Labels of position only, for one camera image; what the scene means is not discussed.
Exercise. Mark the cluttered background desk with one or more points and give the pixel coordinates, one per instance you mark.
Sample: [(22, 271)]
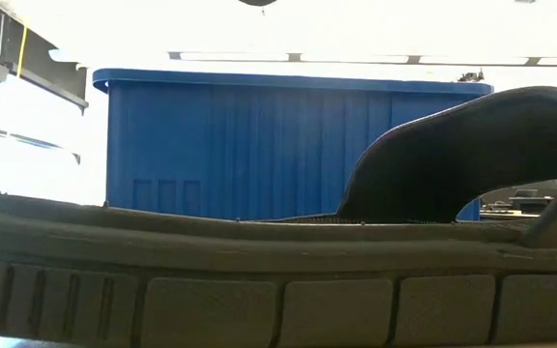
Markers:
[(525, 198)]

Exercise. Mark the small dark ceiling fixture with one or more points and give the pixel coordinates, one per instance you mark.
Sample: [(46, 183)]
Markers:
[(471, 76)]

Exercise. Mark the long ceiling light strip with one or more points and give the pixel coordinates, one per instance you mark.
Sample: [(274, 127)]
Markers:
[(356, 58)]

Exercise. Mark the blue plastic bin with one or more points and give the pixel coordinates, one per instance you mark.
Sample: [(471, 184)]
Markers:
[(235, 145)]

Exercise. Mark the black rubber slide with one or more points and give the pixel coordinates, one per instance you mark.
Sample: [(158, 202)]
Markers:
[(259, 309)]

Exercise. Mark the dark overhead steel beam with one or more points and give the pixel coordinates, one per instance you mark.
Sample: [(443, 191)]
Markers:
[(46, 77)]

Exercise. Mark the dark metal railing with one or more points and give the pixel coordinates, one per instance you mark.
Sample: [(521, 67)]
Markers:
[(41, 143)]

